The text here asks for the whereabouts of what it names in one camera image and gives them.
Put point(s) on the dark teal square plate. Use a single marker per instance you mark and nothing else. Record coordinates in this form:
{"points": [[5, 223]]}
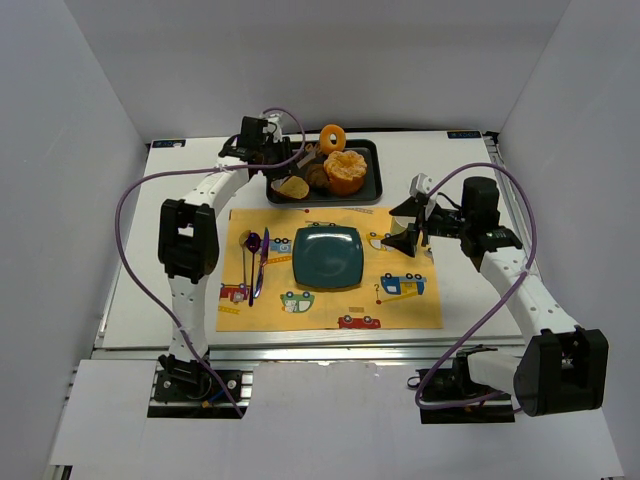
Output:
{"points": [[328, 257]]}

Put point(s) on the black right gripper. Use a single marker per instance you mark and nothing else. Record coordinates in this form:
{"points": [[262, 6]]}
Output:
{"points": [[422, 223]]}

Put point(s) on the yellow vehicle print placemat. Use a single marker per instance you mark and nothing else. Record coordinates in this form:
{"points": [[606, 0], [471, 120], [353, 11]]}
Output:
{"points": [[396, 291]]}

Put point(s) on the black baking tray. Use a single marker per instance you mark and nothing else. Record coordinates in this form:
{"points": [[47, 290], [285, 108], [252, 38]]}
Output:
{"points": [[368, 194]]}

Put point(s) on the purple iridescent spoon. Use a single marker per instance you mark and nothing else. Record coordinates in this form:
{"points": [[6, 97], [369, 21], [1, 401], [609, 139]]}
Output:
{"points": [[253, 244]]}

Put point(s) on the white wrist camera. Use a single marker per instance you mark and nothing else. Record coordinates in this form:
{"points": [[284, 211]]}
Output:
{"points": [[274, 124], [420, 186]]}

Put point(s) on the sugared orange brioche bun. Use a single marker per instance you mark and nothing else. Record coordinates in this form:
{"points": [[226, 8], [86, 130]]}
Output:
{"points": [[346, 172]]}

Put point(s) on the brown chocolate croissant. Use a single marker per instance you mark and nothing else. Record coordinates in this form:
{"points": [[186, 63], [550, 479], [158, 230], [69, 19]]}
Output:
{"points": [[317, 179]]}

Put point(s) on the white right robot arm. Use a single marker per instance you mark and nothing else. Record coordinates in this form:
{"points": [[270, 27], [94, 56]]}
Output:
{"points": [[563, 368]]}

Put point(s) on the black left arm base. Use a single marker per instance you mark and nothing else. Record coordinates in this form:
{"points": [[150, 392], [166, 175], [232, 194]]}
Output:
{"points": [[185, 390]]}

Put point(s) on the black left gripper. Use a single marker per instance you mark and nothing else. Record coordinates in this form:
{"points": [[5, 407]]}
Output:
{"points": [[284, 151]]}

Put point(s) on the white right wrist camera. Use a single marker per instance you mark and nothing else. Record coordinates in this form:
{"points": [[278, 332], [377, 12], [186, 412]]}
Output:
{"points": [[420, 186]]}

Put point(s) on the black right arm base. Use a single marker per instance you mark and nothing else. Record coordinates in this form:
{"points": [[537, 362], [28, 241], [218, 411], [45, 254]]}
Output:
{"points": [[450, 390]]}

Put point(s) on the purple iridescent knife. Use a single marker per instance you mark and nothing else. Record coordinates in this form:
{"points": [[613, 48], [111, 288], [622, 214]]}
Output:
{"points": [[265, 247]]}

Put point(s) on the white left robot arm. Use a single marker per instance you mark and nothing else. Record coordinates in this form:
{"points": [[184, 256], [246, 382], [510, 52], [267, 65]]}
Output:
{"points": [[188, 235]]}

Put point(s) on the pale yellow cup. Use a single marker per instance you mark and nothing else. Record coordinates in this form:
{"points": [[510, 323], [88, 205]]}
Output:
{"points": [[399, 224]]}

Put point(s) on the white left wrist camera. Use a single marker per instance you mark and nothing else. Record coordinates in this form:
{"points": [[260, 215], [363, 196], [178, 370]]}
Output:
{"points": [[274, 124]]}

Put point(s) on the glazed ring donut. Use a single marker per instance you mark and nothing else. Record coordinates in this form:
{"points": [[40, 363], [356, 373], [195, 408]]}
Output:
{"points": [[332, 138]]}

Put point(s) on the silver metal tongs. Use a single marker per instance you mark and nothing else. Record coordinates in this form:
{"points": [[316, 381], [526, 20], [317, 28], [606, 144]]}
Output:
{"points": [[311, 154]]}

